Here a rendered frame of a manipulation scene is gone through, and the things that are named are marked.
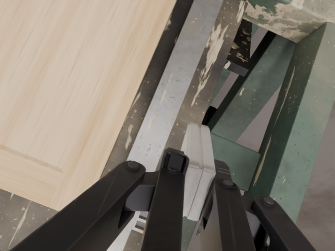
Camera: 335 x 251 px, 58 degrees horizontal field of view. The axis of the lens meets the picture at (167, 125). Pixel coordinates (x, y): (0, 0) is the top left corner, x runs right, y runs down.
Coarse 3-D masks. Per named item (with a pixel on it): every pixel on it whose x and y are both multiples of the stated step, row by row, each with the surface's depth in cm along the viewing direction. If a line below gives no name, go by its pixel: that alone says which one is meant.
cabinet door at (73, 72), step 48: (0, 0) 52; (48, 0) 53; (96, 0) 54; (144, 0) 55; (0, 48) 51; (48, 48) 52; (96, 48) 53; (144, 48) 54; (0, 96) 50; (48, 96) 51; (96, 96) 52; (0, 144) 49; (48, 144) 50; (96, 144) 51; (48, 192) 49
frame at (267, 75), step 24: (240, 24) 90; (240, 48) 80; (264, 48) 76; (288, 48) 73; (240, 72) 76; (264, 72) 79; (240, 96) 86; (264, 96) 84; (216, 120) 96; (240, 120) 91
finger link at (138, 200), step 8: (152, 176) 14; (144, 184) 13; (152, 184) 13; (136, 192) 13; (144, 192) 13; (152, 192) 14; (128, 200) 13; (136, 200) 13; (144, 200) 14; (128, 208) 14; (136, 208) 14; (144, 208) 14
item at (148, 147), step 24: (216, 0) 54; (192, 24) 53; (192, 48) 52; (168, 72) 51; (192, 72) 52; (168, 96) 51; (144, 120) 50; (168, 120) 50; (144, 144) 49; (120, 240) 47
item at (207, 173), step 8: (200, 128) 20; (208, 128) 20; (200, 136) 19; (208, 136) 19; (200, 144) 18; (208, 144) 18; (200, 152) 16; (208, 152) 16; (200, 160) 15; (208, 160) 15; (208, 168) 15; (200, 176) 15; (208, 176) 14; (200, 184) 15; (208, 184) 15; (200, 192) 15; (192, 200) 15; (200, 200) 15; (192, 208) 15; (200, 208) 15; (192, 216) 15; (200, 216) 15
